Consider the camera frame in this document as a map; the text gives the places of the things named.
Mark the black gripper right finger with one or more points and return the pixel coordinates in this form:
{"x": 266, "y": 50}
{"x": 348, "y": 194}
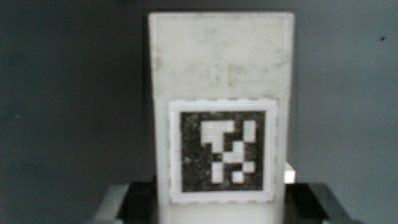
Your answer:
{"x": 311, "y": 205}

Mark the white table leg with tag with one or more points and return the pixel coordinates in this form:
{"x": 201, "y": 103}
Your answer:
{"x": 220, "y": 70}

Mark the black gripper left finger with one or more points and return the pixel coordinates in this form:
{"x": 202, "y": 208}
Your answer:
{"x": 128, "y": 204}

